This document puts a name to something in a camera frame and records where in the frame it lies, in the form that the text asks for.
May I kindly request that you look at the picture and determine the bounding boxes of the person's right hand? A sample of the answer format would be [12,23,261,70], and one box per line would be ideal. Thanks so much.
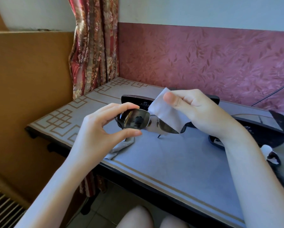
[163,89,242,143]

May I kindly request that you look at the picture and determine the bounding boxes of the person's left hand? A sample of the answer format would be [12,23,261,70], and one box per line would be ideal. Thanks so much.
[69,102,142,168]

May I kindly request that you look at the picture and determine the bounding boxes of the grey lens cleaning cloth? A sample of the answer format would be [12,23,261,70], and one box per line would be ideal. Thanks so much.
[148,87,193,135]

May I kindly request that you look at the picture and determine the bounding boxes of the dark lens metal sunglasses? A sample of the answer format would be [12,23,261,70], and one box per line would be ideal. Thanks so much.
[114,108,188,139]

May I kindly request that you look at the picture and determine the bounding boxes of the person's left forearm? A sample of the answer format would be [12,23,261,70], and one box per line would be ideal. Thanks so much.
[15,149,96,228]

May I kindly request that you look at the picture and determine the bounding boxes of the person's right forearm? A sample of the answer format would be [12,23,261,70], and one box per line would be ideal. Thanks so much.
[221,122,284,228]

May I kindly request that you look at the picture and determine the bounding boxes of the grey soft glasses pouch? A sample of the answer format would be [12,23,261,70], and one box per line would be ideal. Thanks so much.
[104,136,135,160]

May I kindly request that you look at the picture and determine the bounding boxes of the black glasses case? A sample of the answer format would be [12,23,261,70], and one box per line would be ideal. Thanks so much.
[121,94,220,110]

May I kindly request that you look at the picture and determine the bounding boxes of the grey patterned table cover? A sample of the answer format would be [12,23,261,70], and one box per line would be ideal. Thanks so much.
[27,77,284,228]

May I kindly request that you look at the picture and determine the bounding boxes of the person's left knee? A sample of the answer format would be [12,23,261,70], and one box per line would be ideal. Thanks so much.
[115,205,155,228]

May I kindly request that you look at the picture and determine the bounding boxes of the person's knee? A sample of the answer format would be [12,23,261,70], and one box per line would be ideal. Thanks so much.
[160,215,189,228]
[115,205,155,228]

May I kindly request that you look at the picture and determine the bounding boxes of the red floral curtain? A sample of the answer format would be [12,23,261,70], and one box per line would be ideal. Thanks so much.
[68,0,120,197]

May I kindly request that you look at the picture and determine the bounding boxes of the thin black rod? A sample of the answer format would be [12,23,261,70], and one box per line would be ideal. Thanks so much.
[251,81,284,107]

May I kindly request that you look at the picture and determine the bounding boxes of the person's right knee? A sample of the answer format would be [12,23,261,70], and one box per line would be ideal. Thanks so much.
[160,215,189,228]

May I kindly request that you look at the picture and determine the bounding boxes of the brown wooden cabinet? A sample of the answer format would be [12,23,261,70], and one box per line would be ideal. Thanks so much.
[0,30,86,204]

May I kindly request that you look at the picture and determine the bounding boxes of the black white plush toy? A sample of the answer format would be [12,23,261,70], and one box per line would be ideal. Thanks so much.
[260,136,284,197]

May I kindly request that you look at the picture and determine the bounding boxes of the ribbed radiator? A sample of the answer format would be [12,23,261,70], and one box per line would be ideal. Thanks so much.
[0,185,26,228]

